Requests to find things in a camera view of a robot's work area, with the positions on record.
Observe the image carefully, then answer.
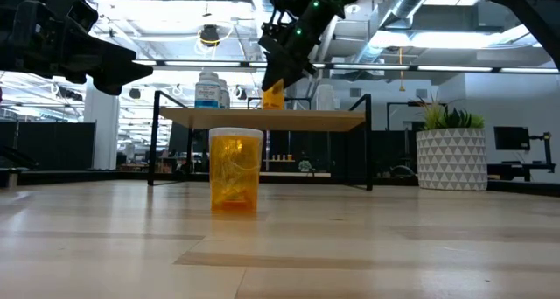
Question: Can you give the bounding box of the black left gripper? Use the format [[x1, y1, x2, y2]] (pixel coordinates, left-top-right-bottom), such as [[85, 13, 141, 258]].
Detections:
[[0, 0, 154, 95]]

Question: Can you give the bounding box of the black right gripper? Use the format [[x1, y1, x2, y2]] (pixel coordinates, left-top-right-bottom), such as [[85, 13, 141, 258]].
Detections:
[[261, 3, 329, 92]]

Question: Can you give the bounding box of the amber pill bottle white cap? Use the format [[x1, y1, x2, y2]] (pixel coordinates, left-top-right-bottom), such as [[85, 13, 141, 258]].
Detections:
[[208, 128, 264, 213], [262, 78, 286, 111]]

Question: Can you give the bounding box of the clear plastic bottle white cap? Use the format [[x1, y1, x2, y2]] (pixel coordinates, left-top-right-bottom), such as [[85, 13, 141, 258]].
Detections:
[[315, 83, 341, 112]]

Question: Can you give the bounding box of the white melatonin supplement bottle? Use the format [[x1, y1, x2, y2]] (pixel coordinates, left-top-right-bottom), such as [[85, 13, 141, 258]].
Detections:
[[218, 78, 231, 110], [194, 70, 221, 110]]

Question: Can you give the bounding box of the black partition panel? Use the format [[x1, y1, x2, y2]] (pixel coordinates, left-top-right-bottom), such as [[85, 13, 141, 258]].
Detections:
[[0, 122, 96, 172]]

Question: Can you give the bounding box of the succulent in patterned white pot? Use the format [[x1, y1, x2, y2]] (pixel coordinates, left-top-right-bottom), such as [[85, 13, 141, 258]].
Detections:
[[410, 95, 489, 192]]

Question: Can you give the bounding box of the black computer monitor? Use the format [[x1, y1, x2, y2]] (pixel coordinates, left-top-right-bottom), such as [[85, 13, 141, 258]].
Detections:
[[493, 126, 531, 151]]

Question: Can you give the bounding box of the black background desk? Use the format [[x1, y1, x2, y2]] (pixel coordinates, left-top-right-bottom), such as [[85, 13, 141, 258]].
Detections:
[[486, 161, 557, 182]]

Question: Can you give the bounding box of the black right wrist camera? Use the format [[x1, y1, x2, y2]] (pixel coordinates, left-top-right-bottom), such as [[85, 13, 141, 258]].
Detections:
[[261, 21, 288, 45]]

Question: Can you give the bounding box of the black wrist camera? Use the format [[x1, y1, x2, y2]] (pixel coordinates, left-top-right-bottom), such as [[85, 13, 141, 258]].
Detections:
[[46, 0, 100, 33], [261, 21, 288, 45]]

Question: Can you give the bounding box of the wooden shelf black metal frame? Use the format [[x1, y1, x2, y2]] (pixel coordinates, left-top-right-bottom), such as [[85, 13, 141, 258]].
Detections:
[[147, 90, 374, 191]]

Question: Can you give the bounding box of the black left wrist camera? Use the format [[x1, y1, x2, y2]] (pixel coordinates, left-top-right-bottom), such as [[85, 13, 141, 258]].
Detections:
[[46, 0, 100, 33]]

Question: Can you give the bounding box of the black ceiling cable reel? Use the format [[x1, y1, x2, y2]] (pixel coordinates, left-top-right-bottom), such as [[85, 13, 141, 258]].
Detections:
[[199, 23, 222, 49]]

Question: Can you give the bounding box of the black rail with light strips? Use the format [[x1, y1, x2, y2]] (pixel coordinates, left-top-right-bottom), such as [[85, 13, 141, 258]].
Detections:
[[133, 59, 560, 75]]

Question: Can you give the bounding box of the yellow hanging cord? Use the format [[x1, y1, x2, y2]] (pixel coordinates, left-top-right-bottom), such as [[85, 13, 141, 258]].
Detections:
[[396, 47, 406, 93]]

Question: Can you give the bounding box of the smooth silver ventilation duct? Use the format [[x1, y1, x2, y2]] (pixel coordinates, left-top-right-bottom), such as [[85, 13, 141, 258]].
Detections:
[[353, 0, 441, 66]]

